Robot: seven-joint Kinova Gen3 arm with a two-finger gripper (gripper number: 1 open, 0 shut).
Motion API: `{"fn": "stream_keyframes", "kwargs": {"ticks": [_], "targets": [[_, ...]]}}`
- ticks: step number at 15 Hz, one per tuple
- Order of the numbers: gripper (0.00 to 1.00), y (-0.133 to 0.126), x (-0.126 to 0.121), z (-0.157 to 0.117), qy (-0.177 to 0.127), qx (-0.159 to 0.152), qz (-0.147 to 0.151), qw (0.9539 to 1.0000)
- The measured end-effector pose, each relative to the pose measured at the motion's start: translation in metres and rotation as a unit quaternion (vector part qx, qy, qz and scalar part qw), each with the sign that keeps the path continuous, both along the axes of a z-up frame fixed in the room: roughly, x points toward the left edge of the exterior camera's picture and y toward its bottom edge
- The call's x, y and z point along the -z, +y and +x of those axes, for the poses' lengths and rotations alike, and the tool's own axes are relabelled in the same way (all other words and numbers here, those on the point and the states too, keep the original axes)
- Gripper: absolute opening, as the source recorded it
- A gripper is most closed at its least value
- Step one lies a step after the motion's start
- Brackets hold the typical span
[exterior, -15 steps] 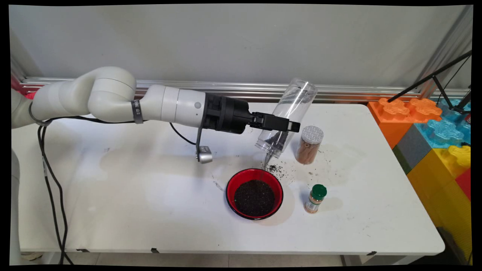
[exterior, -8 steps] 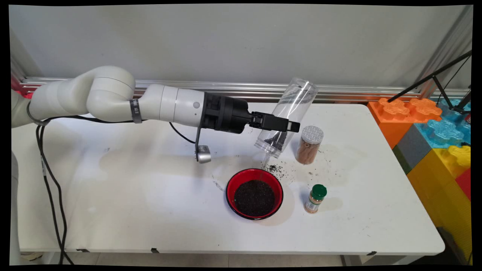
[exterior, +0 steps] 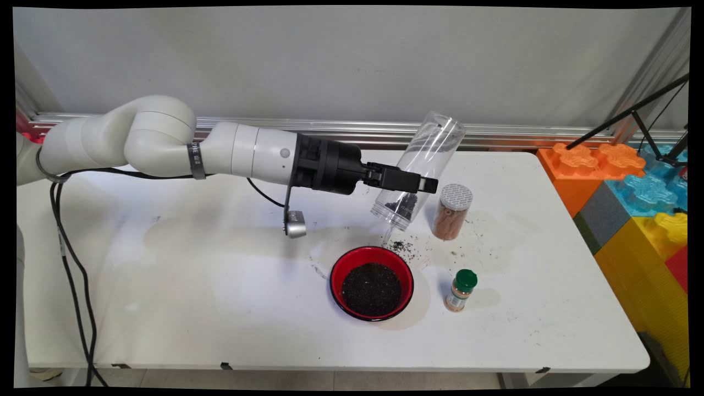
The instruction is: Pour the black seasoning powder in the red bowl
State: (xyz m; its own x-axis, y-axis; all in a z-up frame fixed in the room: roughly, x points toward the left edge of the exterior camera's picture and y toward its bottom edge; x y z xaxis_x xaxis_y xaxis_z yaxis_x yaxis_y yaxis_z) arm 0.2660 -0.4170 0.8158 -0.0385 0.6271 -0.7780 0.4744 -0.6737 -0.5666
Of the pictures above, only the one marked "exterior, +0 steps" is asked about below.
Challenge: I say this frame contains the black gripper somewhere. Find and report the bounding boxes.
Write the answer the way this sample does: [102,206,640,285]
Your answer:
[291,134,439,196]

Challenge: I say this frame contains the clear plastic jar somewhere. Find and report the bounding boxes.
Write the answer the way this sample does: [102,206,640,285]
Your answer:
[370,111,466,232]

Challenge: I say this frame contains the white-lidded jar of brown sticks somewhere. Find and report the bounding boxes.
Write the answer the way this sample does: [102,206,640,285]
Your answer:
[432,184,474,241]

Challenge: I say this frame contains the scattered black seeds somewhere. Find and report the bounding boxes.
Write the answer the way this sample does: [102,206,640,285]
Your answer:
[388,238,419,256]

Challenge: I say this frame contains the red bowl with black rim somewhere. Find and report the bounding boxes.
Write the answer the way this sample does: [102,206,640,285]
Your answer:
[329,246,415,322]

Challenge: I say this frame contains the black seeds pile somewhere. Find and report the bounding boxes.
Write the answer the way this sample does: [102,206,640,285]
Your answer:
[341,262,402,317]

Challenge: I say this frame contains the green-capped spice bottle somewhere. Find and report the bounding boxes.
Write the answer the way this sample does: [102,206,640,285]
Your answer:
[444,269,478,313]

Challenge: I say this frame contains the orange giant building block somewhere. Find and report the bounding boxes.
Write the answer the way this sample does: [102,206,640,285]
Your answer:
[536,142,647,218]

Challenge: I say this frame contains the grey giant building block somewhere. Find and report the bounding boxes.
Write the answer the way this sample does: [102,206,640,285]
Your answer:
[575,181,630,254]

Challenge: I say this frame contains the black tripod stand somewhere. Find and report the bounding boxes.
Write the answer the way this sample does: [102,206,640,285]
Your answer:
[566,74,689,168]

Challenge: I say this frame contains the blue giant building block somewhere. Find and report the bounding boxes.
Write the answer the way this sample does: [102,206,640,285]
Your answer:
[605,144,689,218]

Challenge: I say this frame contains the yellow giant building block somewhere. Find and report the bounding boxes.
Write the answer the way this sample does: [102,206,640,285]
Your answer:
[594,212,689,386]

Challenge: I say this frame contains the red giant building block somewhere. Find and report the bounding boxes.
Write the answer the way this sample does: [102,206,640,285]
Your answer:
[664,245,689,295]

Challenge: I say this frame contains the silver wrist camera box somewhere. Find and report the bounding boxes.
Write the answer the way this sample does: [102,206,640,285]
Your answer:
[285,211,307,239]

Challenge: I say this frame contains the aluminium rail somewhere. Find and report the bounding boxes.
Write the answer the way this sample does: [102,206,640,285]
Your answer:
[27,113,688,150]

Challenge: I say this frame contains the black camera cable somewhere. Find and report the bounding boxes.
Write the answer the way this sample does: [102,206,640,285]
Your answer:
[49,168,287,386]

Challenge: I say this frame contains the black strap near wrist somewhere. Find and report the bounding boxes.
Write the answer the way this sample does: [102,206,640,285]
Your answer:
[186,142,207,180]

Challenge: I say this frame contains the grey strap holding cables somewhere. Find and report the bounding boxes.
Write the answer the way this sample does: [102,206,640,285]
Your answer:
[36,147,69,184]

